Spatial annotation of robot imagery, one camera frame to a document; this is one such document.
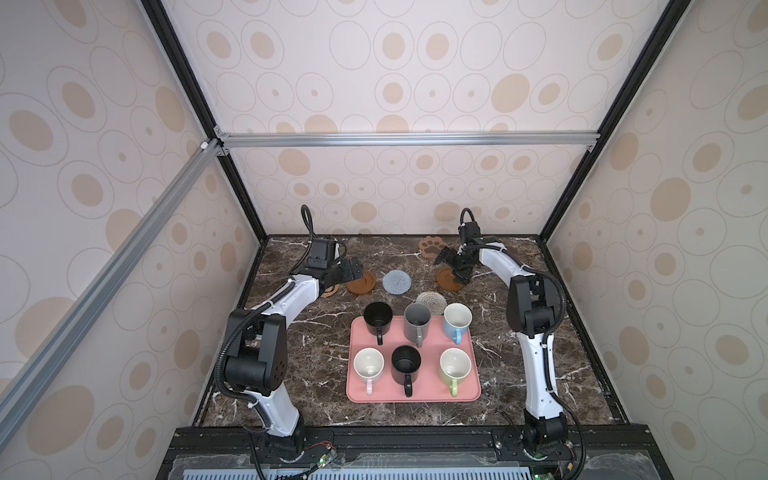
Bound grey mug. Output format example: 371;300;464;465
404;303;432;348

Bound paw print coaster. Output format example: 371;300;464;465
419;236;447;260

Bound silver aluminium rail back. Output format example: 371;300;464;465
219;130;600;150

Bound grey woven coaster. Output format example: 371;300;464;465
382;270;412;295

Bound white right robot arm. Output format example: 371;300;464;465
435;241;571;458

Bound multicolour woven coaster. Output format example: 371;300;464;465
416;291;448;316

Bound black mug back left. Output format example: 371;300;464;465
363;301;393;346

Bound black corner frame post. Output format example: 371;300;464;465
539;0;692;244
139;0;269;243

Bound black corner frame post left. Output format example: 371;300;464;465
139;0;269;243

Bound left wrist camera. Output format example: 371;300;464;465
307;238;337;270

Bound silver aluminium rail left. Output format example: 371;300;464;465
1;138;222;448

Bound pink tray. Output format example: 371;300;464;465
346;315;482;404

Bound white mug green handle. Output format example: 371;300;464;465
439;348;472;397

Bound brown wooden coaster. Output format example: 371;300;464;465
436;267;465;292
345;270;376;296

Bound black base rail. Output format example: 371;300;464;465
157;424;672;479

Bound white mug pink handle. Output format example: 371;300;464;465
353;347;385;396

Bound black mug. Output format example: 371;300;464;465
363;301;393;346
391;345;421;398

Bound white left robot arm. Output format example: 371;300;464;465
213;257;363;438

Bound light blue mug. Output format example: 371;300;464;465
443;303;473;345

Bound rattan woven coaster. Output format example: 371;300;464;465
321;285;340;298

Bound black corner frame post right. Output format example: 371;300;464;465
539;0;692;244

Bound silver aluminium rail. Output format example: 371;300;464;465
1;138;222;448
219;130;600;150

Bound black mug front centre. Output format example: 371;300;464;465
391;345;421;398

